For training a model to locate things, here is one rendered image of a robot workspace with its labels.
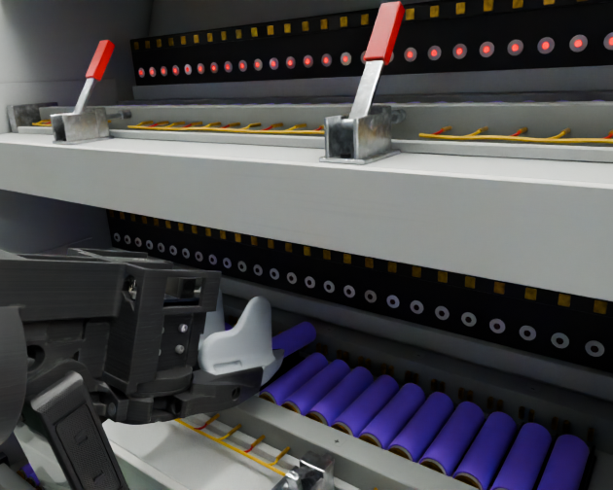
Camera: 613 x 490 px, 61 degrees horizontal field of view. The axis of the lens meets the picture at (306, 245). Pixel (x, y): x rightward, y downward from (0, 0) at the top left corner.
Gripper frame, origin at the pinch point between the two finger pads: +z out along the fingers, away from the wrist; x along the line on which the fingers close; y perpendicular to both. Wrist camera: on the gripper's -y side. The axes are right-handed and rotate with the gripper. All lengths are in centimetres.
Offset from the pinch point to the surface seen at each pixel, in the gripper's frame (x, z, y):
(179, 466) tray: -0.6, -6.8, -5.8
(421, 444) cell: -13.1, 0.7, -1.5
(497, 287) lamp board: -14.1, 7.3, 8.3
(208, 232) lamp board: 14.4, 6.9, 8.2
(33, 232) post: 35.4, 0.1, 4.7
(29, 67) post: 35.4, -2.7, 22.6
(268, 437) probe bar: -4.5, -3.3, -3.4
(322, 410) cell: -6.5, -0.5, -1.5
